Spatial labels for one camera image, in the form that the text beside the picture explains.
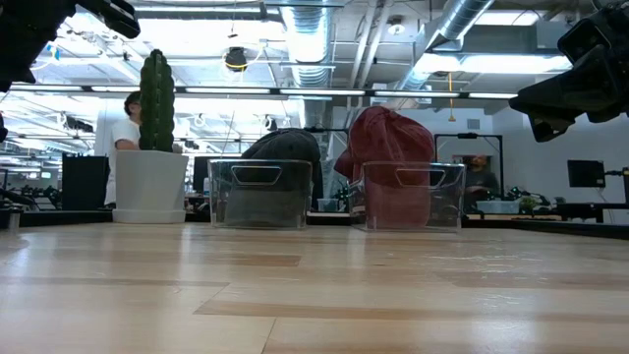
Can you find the clear plastic bin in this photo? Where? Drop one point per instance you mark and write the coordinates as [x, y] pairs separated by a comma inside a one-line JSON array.
[[216, 216], [452, 196]]

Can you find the black background desk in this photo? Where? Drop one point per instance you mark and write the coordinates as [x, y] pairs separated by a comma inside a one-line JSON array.
[[589, 209]]

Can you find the pale blue tray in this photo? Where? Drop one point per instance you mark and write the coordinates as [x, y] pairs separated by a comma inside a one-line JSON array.
[[498, 206]]

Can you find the pale blue box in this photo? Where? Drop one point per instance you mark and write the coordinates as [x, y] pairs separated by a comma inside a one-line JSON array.
[[330, 204]]

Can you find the long ceiling light strip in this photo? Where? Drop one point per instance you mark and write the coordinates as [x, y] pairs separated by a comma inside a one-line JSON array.
[[319, 92]]

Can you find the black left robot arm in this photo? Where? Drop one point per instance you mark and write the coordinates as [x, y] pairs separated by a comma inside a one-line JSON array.
[[2, 128]]

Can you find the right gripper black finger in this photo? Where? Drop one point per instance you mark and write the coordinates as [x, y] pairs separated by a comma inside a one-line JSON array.
[[544, 129], [555, 96]]

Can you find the black gantry frame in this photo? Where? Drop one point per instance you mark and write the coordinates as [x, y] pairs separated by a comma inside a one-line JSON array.
[[467, 135]]

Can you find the person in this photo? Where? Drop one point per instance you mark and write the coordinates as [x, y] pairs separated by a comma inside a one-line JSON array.
[[123, 135], [484, 182]]

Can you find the black aluminium table frame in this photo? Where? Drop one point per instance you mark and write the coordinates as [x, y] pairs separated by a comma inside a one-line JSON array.
[[540, 228]]

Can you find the small green potted plant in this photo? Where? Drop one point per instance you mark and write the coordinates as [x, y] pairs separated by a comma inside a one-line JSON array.
[[343, 194], [528, 202]]

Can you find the grey rectangular ceiling duct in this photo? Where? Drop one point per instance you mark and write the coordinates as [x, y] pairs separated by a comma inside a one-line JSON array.
[[516, 38]]

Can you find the yellow hanging pendant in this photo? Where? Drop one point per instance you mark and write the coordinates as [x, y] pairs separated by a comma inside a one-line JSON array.
[[451, 118]]

